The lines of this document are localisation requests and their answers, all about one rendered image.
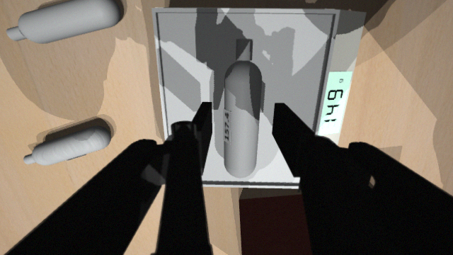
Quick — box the dark red open box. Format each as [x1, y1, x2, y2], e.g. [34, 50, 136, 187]
[239, 194, 312, 255]

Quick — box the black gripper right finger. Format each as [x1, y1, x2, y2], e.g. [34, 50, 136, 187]
[272, 103, 453, 255]

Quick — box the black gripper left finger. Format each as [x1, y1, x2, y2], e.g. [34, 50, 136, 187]
[4, 102, 214, 255]

